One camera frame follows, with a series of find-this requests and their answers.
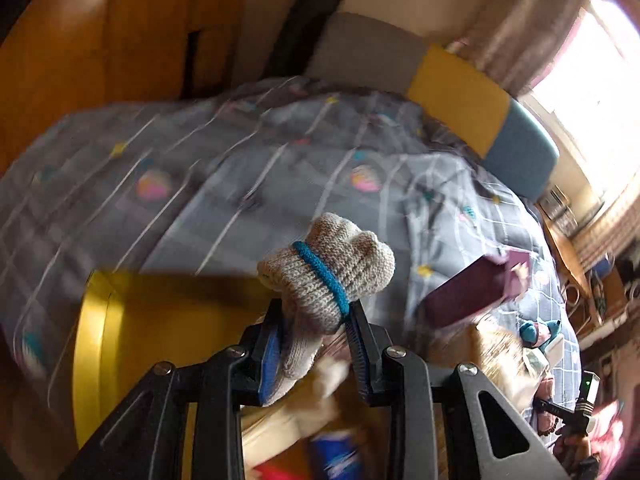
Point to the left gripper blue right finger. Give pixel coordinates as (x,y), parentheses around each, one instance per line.
(357,348)

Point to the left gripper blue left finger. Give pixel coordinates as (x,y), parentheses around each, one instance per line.
(269,365)

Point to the grey knit sock bundle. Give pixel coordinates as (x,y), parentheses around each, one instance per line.
(318,278)

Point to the teal plush toy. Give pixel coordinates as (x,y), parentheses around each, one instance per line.
(538,334)

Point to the red glitter sock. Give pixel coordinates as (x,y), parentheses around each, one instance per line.
(267,471)

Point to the cream towel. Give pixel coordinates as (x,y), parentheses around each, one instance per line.
(307,408)

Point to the ornate gold tissue box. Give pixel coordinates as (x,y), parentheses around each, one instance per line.
(515,370)

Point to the wooden side desk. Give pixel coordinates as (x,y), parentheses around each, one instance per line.
(604,315)

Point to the gold metal tray box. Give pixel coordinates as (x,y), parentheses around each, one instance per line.
(163,364)

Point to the purple cardboard box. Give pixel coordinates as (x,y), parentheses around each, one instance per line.
(483,285)

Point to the grey grid patterned quilt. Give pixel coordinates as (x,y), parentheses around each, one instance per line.
(213,186)

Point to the grey yellow blue headboard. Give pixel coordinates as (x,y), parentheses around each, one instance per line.
(510,142)

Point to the black rolled mat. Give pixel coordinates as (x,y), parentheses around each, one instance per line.
(299,35)

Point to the pink floral curtain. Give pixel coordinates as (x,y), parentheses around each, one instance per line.
(513,41)

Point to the wooden wardrobe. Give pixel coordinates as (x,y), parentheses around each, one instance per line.
(100,50)

